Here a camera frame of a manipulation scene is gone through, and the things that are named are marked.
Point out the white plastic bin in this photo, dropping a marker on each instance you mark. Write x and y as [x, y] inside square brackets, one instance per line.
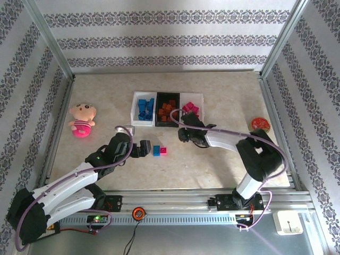
[194, 97]
[143, 123]

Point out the clear plastic cup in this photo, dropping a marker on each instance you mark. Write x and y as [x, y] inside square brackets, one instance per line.
[125, 130]

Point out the aluminium frame rail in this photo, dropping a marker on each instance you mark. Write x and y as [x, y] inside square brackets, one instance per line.
[57, 132]
[271, 106]
[167, 71]

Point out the aluminium frame post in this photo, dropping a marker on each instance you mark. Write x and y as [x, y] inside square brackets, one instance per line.
[50, 40]
[282, 40]

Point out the aluminium mounting rail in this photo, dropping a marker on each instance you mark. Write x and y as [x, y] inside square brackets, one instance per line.
[172, 199]

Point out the white square wall switch box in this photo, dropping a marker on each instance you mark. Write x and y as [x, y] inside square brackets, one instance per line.
[281, 223]

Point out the orange lego brick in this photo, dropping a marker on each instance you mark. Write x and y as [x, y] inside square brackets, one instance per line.
[166, 106]
[163, 118]
[161, 111]
[169, 111]
[169, 119]
[172, 103]

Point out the blue six-stud lego brick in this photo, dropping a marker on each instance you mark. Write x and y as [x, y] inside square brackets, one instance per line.
[156, 151]

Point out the plush doll with pink body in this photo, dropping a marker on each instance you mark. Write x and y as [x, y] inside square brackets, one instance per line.
[81, 114]

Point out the orange and black round button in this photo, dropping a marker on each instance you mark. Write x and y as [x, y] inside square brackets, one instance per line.
[138, 212]

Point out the pink lego brick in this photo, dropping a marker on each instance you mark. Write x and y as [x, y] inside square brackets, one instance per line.
[189, 104]
[196, 114]
[194, 109]
[185, 108]
[164, 151]

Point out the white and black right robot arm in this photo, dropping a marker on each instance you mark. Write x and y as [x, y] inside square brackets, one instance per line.
[255, 156]

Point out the black box with yellow label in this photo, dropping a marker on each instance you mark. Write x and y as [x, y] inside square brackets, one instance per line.
[53, 231]

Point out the circuit board with lit leds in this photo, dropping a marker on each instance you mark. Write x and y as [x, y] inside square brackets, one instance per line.
[97, 219]

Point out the black plastic bin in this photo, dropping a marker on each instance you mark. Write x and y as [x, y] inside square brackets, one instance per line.
[170, 124]

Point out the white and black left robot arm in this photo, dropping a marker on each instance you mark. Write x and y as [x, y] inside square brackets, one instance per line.
[66, 183]

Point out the round red and gold tin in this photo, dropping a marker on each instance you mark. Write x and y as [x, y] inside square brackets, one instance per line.
[260, 123]

